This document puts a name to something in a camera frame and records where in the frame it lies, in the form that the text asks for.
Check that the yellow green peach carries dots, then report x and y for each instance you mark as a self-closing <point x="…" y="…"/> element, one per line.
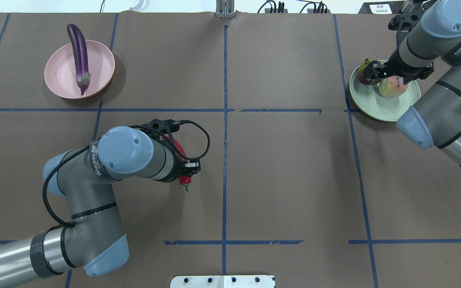
<point x="392" y="87"/>

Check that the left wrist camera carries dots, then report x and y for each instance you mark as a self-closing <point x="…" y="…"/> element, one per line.
<point x="157" y="129"/>

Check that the aluminium frame post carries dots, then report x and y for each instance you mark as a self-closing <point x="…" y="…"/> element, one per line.
<point x="225" y="9"/>

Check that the green plate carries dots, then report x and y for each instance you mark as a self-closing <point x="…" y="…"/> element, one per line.
<point x="369" y="101"/>

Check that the red yellow apple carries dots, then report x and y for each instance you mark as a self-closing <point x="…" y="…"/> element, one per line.
<point x="365" y="73"/>

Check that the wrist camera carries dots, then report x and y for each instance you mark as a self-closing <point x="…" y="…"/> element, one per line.
<point x="403" y="24"/>
<point x="157" y="129"/>

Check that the red chili pepper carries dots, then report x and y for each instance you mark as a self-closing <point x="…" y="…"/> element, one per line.
<point x="180" y="151"/>

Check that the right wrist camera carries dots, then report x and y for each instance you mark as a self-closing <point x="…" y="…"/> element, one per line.
<point x="403" y="24"/>

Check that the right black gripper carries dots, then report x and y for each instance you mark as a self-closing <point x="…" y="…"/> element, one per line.
<point x="395" y="66"/>

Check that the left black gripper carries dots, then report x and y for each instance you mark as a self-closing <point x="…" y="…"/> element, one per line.
<point x="179" y="169"/>

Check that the purple eggplant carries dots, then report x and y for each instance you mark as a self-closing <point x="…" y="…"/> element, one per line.
<point x="80" y="53"/>

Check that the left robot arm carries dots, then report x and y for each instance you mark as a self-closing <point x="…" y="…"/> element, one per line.
<point x="94" y="239"/>

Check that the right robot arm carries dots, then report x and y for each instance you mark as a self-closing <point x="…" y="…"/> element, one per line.
<point x="428" y="30"/>

